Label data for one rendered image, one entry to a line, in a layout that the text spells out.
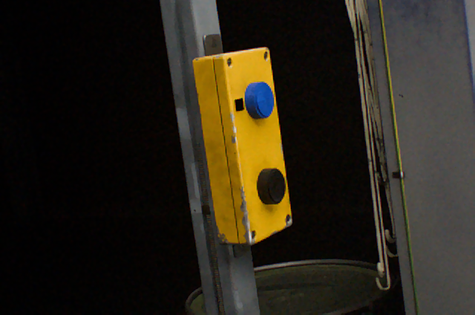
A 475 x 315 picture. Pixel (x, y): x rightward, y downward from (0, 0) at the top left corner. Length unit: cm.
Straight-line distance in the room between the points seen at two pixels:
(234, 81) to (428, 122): 53
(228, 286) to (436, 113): 54
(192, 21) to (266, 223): 29
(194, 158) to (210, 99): 11
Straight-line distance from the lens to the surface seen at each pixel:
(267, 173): 125
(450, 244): 169
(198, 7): 127
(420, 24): 164
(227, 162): 123
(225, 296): 132
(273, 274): 274
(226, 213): 124
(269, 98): 125
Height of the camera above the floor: 157
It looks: 6 degrees down
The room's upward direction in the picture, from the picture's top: 8 degrees counter-clockwise
